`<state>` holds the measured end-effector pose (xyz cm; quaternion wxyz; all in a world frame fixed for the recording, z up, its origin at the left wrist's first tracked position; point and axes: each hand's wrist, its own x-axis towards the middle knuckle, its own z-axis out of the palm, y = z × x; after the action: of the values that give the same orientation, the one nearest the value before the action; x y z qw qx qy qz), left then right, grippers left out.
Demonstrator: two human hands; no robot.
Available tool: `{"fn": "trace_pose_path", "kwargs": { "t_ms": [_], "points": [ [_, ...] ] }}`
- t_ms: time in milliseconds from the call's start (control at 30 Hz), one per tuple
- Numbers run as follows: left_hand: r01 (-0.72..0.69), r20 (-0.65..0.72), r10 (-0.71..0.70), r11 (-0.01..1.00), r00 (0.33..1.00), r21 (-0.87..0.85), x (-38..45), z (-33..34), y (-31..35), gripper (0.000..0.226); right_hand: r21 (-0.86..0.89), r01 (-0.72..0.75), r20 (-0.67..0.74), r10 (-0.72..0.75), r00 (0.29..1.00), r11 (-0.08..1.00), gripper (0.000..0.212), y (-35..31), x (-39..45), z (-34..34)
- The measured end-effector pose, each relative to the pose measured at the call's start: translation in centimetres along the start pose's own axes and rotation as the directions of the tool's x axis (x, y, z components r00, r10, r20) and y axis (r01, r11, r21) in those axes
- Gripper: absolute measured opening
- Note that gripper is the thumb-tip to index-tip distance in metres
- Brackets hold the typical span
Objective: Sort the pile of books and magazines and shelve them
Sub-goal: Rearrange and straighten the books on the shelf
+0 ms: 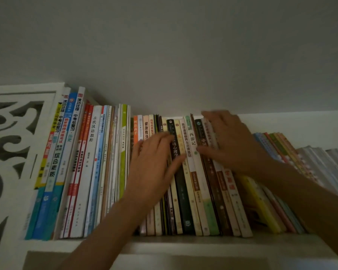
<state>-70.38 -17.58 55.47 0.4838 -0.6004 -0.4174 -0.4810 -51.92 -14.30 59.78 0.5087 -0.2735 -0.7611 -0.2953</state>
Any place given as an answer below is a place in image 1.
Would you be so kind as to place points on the person's left hand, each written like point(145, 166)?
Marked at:
point(149, 177)

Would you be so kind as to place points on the person's right hand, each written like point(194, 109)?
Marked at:
point(236, 149)

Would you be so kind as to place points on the row of shelved books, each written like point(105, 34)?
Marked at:
point(87, 165)

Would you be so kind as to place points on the white bookshelf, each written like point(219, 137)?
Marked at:
point(214, 247)

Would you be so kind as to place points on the person's right forearm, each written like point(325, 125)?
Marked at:
point(307, 202)

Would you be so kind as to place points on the person's left forearm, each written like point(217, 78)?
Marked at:
point(101, 239)

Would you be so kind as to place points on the white carved lattice panel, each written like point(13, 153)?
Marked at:
point(17, 88)

